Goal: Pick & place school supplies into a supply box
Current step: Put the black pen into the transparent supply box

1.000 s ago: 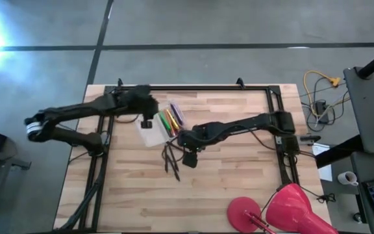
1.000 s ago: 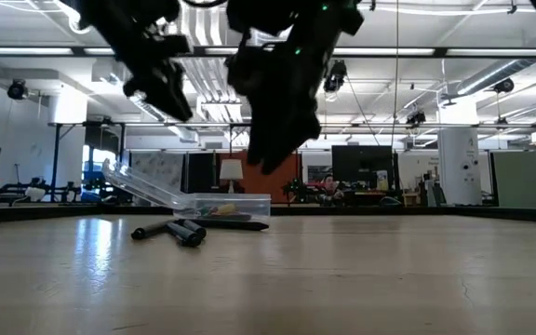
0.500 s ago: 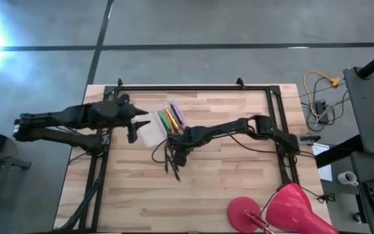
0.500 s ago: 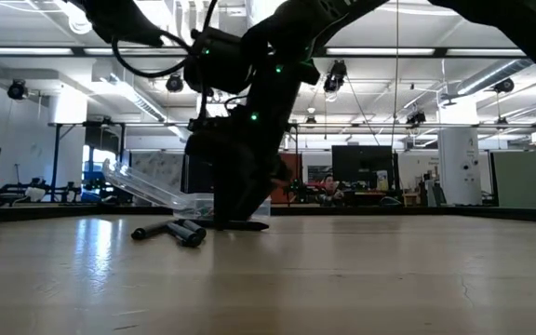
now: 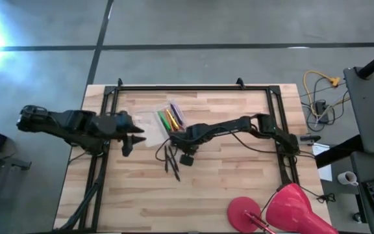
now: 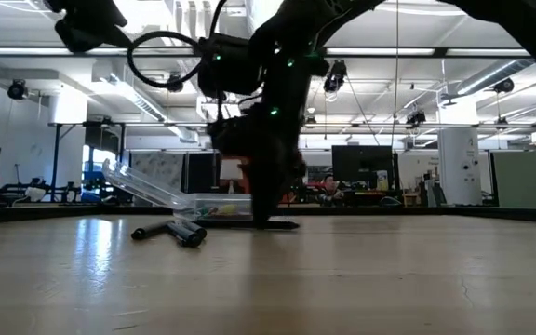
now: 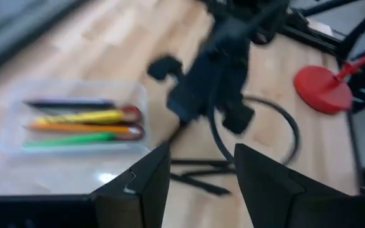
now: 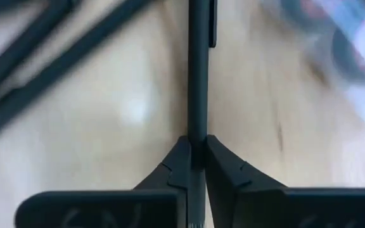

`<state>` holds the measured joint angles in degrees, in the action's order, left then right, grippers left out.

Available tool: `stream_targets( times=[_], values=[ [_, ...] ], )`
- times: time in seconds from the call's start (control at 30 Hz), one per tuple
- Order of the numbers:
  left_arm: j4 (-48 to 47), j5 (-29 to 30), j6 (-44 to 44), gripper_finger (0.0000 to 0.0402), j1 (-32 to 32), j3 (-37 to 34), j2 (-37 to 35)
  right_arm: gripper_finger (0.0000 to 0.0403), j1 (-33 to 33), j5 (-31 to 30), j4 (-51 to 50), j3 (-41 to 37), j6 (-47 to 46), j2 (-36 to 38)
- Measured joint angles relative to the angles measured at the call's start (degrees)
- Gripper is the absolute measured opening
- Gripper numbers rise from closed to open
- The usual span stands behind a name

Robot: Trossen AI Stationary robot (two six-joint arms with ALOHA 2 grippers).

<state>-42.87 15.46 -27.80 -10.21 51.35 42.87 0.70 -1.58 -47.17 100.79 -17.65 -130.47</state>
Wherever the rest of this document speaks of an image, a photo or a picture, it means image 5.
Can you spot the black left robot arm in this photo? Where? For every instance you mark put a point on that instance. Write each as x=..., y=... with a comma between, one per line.
x=73, y=120

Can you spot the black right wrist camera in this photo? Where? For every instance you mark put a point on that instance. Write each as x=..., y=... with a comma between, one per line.
x=187, y=160

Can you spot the translucent purple pen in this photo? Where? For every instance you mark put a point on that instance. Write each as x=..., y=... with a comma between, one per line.
x=176, y=113

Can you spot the white mug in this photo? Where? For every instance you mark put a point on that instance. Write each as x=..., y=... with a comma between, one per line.
x=346, y=178

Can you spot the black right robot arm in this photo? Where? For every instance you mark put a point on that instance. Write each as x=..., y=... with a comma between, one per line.
x=232, y=125

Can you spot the black aluminium table frame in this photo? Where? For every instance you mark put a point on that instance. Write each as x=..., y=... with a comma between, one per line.
x=190, y=87

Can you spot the white paper sheet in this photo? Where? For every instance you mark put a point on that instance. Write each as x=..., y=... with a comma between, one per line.
x=325, y=172

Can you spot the grey stand leg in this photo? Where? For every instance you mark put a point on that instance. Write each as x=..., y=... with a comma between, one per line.
x=15, y=162

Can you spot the black power adapter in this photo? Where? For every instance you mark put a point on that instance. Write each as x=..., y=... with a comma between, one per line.
x=320, y=107

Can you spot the clear plastic supply box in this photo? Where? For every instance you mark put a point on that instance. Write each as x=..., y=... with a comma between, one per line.
x=148, y=130

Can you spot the dark grey desk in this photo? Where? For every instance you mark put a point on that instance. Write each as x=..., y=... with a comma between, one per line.
x=369, y=165

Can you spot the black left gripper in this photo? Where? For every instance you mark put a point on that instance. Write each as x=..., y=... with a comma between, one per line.
x=115, y=125

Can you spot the green pen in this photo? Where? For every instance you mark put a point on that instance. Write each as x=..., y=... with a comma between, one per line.
x=164, y=121

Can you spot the red desk lamp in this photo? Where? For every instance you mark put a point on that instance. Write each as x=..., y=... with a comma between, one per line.
x=291, y=208

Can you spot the small black device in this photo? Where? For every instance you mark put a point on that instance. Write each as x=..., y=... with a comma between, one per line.
x=310, y=138

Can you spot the black desk beam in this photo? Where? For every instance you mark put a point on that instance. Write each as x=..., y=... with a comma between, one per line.
x=336, y=151

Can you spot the yellow pen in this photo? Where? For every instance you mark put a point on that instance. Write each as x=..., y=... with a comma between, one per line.
x=173, y=120

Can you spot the brown pen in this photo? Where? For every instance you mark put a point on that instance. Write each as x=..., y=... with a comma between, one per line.
x=169, y=119

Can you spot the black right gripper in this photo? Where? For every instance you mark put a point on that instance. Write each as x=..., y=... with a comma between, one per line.
x=195, y=136

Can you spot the black pen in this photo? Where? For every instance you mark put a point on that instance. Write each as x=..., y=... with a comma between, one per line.
x=166, y=159
x=175, y=172
x=173, y=158

